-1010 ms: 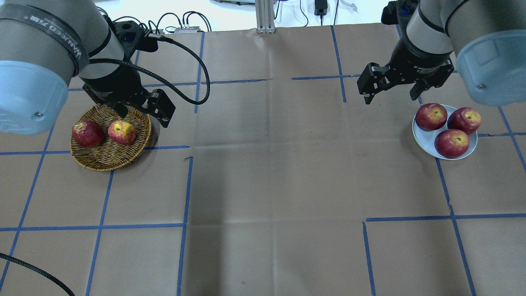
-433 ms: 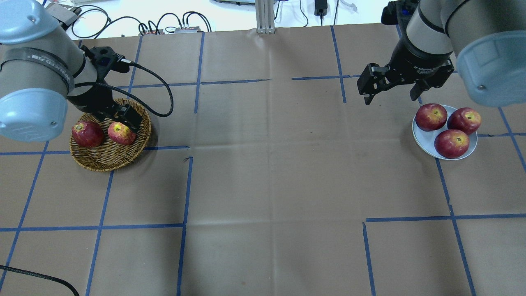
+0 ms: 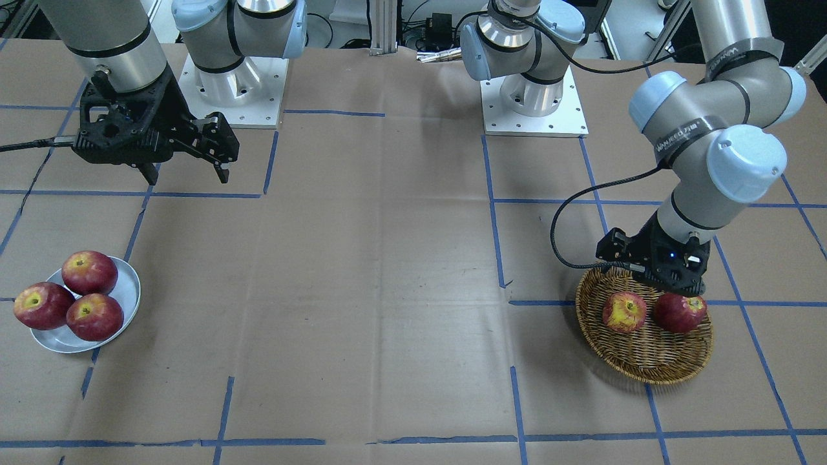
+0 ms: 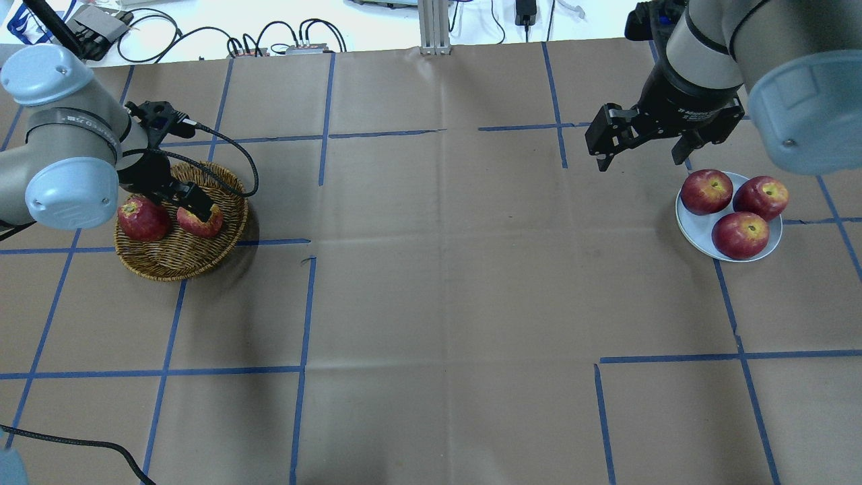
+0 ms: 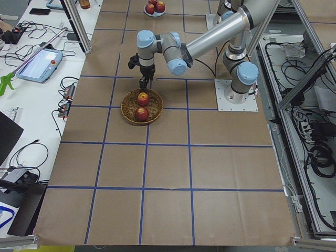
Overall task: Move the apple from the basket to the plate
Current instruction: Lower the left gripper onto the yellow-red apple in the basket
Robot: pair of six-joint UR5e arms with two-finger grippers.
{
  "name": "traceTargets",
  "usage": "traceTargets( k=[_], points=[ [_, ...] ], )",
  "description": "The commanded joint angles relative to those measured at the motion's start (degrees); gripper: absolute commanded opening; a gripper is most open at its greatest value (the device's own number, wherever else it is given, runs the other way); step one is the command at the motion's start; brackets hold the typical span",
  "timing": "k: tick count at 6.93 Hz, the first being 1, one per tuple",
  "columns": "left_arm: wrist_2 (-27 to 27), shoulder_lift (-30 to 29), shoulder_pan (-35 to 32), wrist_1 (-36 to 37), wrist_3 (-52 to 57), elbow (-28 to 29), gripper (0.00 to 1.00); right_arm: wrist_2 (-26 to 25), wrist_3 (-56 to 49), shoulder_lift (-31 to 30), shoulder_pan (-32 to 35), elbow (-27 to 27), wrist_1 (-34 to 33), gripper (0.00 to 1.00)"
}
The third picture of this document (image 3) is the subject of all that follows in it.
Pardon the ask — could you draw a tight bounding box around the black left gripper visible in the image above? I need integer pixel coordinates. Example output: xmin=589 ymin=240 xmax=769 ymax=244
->
xmin=596 ymin=214 xmax=711 ymax=297

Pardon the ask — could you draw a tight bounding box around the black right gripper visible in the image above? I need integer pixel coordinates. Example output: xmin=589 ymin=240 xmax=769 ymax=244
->
xmin=72 ymin=66 xmax=240 ymax=186

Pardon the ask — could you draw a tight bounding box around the red yellow apple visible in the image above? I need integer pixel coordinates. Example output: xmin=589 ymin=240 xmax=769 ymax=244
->
xmin=602 ymin=291 xmax=649 ymax=333

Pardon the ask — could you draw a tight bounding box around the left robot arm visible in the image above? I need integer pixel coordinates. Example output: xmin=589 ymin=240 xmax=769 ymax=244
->
xmin=458 ymin=1 xmax=806 ymax=296

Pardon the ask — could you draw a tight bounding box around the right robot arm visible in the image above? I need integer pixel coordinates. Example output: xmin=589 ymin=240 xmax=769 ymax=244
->
xmin=39 ymin=1 xmax=307 ymax=185

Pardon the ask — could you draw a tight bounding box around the dark red apple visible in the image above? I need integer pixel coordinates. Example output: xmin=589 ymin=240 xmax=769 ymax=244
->
xmin=653 ymin=293 xmax=708 ymax=333

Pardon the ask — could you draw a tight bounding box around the wicker basket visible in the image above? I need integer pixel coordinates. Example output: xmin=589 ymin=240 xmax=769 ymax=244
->
xmin=575 ymin=267 xmax=714 ymax=385

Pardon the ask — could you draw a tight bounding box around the white plate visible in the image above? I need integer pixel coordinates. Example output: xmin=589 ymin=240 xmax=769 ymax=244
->
xmin=30 ymin=256 xmax=141 ymax=354

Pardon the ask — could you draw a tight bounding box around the red apple top plate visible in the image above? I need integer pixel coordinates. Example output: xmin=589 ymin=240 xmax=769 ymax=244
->
xmin=60 ymin=251 xmax=118 ymax=295

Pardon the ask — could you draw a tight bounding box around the red apple plate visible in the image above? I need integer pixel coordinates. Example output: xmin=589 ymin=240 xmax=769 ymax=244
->
xmin=60 ymin=251 xmax=118 ymax=295
xmin=13 ymin=282 xmax=75 ymax=331
xmin=66 ymin=293 xmax=124 ymax=342

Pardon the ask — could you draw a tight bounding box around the red apple front plate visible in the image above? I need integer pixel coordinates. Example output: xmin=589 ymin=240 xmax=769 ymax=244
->
xmin=66 ymin=293 xmax=124 ymax=342

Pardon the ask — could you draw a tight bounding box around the black power adapter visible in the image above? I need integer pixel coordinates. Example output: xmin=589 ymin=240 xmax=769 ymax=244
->
xmin=421 ymin=12 xmax=454 ymax=52

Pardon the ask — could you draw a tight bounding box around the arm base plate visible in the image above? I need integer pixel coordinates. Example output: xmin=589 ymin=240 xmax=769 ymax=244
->
xmin=178 ymin=56 xmax=290 ymax=129
xmin=479 ymin=68 xmax=589 ymax=138

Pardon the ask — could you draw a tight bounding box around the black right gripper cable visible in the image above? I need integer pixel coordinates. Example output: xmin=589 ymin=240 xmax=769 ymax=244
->
xmin=0 ymin=137 xmax=75 ymax=154

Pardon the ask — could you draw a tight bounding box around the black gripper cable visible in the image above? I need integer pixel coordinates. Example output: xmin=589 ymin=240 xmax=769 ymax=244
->
xmin=488 ymin=3 xmax=708 ymax=270
xmin=0 ymin=137 xmax=75 ymax=154

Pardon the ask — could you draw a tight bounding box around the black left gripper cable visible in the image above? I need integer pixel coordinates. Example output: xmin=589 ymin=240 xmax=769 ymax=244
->
xmin=488 ymin=3 xmax=708 ymax=270

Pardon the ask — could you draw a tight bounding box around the aluminium frame post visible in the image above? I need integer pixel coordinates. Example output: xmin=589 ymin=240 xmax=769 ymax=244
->
xmin=366 ymin=0 xmax=401 ymax=56

